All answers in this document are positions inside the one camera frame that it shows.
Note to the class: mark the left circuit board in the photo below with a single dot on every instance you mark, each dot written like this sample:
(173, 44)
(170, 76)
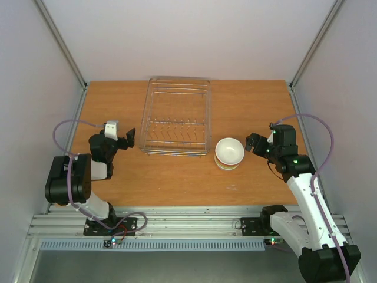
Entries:
(113, 242)

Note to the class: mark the grey slotted cable duct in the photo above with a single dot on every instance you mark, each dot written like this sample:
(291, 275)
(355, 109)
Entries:
(153, 245)

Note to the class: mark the circuit board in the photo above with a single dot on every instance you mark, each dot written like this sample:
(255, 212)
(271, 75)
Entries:
(273, 241)
(113, 242)

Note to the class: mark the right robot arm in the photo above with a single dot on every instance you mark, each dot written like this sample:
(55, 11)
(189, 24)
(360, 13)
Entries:
(323, 253)

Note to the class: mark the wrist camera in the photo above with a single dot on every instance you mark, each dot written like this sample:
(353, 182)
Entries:
(110, 129)
(271, 137)

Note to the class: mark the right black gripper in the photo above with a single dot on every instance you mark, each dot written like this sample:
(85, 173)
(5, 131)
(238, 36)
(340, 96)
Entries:
(260, 145)

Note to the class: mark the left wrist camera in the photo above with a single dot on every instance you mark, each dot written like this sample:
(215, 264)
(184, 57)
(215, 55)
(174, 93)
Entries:
(110, 129)

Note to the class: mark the white bowl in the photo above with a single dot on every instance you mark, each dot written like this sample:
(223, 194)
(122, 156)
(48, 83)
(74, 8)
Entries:
(223, 166)

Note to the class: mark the aluminium rail frame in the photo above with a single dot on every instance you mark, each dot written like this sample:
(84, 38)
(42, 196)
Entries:
(164, 222)

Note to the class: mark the wire dish rack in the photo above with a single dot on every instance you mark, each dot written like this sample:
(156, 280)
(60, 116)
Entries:
(176, 117)

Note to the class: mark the orange bowl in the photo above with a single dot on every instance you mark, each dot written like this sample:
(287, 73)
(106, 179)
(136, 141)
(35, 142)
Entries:
(229, 151)

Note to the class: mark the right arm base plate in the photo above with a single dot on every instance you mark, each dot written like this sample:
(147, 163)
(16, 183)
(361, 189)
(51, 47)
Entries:
(252, 226)

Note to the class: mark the right circuit board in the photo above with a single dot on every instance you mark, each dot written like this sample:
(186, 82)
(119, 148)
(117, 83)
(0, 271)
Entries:
(273, 241)

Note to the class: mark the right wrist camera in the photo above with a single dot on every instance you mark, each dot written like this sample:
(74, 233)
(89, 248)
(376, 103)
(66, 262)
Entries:
(271, 137)

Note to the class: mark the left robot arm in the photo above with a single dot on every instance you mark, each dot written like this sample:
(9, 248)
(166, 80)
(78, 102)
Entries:
(70, 180)

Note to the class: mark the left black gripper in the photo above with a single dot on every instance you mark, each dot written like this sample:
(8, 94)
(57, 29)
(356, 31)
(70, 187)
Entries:
(131, 140)

